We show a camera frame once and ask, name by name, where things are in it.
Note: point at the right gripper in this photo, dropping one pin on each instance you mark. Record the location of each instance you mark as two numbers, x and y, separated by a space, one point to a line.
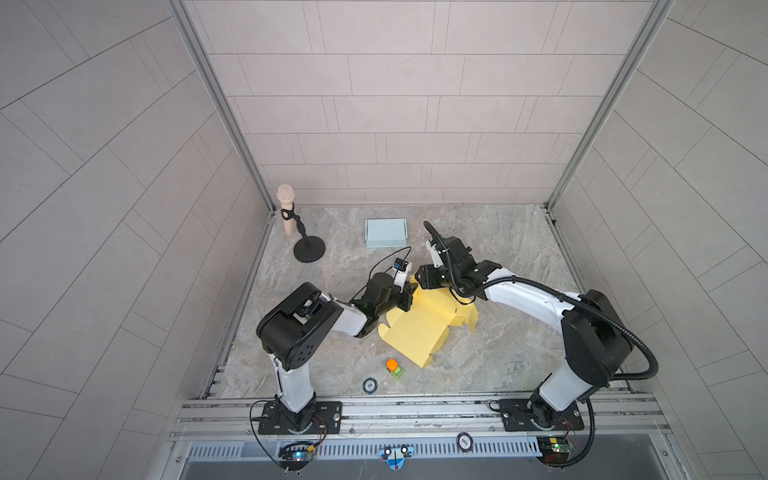
426 276

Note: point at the yellow paper box stack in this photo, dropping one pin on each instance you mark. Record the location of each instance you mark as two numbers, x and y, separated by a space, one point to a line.
422 330

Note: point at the black microphone stand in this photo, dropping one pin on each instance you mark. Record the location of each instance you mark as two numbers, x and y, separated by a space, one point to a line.
309 248

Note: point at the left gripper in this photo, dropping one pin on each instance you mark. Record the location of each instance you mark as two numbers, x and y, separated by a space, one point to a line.
406 297

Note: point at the beige microphone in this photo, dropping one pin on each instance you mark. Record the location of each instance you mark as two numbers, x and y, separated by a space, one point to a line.
286 197

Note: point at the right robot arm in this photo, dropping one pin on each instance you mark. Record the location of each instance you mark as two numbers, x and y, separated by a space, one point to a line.
593 348

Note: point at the right green circuit board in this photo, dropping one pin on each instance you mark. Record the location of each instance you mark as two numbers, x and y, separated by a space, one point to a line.
554 450

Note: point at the blue sticker marker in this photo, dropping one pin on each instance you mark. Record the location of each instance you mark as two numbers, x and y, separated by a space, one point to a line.
395 456

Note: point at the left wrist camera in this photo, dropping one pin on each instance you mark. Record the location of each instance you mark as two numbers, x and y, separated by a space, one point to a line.
402 272

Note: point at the orange green toy block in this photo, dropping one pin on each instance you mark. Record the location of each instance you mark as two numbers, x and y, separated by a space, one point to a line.
394 368

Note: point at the round black white disc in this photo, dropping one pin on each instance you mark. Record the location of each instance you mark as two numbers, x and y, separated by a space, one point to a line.
464 442

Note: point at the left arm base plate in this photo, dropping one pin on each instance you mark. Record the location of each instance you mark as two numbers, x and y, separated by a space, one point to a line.
317 417

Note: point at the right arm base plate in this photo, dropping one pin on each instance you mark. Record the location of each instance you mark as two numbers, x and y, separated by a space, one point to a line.
526 415

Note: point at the left green circuit board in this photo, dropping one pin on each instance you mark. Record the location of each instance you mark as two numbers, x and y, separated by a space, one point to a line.
296 455

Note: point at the light blue paper box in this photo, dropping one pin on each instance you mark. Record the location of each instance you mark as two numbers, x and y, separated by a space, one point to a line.
386 233

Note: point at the green circuit board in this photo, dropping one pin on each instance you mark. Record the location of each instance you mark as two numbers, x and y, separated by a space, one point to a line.
554 450
296 455

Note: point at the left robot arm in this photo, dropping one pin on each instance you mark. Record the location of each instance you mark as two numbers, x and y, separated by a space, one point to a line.
293 330

